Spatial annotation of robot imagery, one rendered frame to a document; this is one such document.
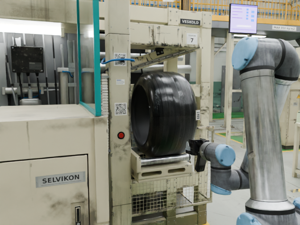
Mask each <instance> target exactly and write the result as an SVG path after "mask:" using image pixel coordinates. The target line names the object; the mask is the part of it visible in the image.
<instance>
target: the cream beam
mask: <svg viewBox="0 0 300 225"><path fill-rule="evenodd" d="M187 33H197V45H194V44H187ZM199 44H200V29H199V28H189V27H178V26H167V25H150V24H139V23H130V48H131V49H143V50H155V48H165V49H175V50H192V49H196V48H199Z"/></svg>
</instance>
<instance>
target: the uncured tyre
mask: <svg viewBox="0 0 300 225"><path fill-rule="evenodd" d="M196 110H198V109H197V102H196V97H195V93H194V91H193V89H192V87H191V85H190V83H189V82H188V81H187V80H186V79H185V78H184V76H182V75H181V74H179V73H176V72H172V71H149V72H145V73H143V74H142V75H141V76H140V77H139V78H138V79H137V80H136V82H135V84H134V86H133V90H132V95H131V126H132V132H133V137H134V140H135V143H136V145H137V147H138V149H139V150H140V151H141V152H142V153H143V154H145V155H146V156H148V157H158V156H167V155H175V154H180V153H183V152H185V148H186V142H188V143H189V139H194V137H195V134H196V130H197V123H198V120H196Z"/></svg>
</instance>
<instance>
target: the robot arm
mask: <svg viewBox="0 0 300 225"><path fill-rule="evenodd" d="M232 66H233V68H234V69H235V70H237V71H239V73H240V78H241V86H242V101H243V112H244V123H245V134H246V152H245V155H244V158H243V161H242V163H241V166H240V169H236V170H231V165H232V164H233V163H234V162H235V158H236V154H235V151H234V149H233V148H232V147H230V146H228V145H226V144H218V143H213V142H209V140H206V139H202V138H200V140H195V139H189V143H188V142H186V148H185V152H186V153H187V154H190V155H194V156H195V155H197V161H196V166H195V170H196V171H197V172H201V171H204V169H205V165H206V161H210V171H211V183H210V184H211V191H212V192H214V193H216V194H220V195H230V194H231V193H232V192H231V191H234V190H242V189H250V198H249V199H248V200H247V201H246V202H245V210H246V212H243V213H242V214H240V215H239V216H238V217H237V222H236V225H300V197H297V198H295V199H294V201H293V203H291V202H290V201H289V200H288V199H287V192H286V183H285V174H284V165H283V153H282V143H281V135H280V125H279V118H280V116H281V113H282V110H283V107H284V104H285V101H286V99H287V96H288V93H289V90H290V87H291V84H292V83H294V82H296V81H297V80H298V78H299V75H300V59H299V56H298V53H297V52H296V50H295V49H294V47H293V46H292V45H291V44H290V43H289V42H287V41H285V40H283V39H278V38H276V39H273V38H262V37H244V38H242V39H241V40H240V41H239V42H238V43H237V44H236V46H235V48H234V50H233V53H232Z"/></svg>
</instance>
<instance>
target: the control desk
mask: <svg viewBox="0 0 300 225"><path fill-rule="evenodd" d="M0 225H109V185H108V117H107V116H105V115H104V114H102V113H101V116H95V115H94V114H93V113H91V112H90V111H89V110H87V109H86V108H85V107H84V106H83V105H81V104H78V105H77V104H56V105H23V106H0Z"/></svg>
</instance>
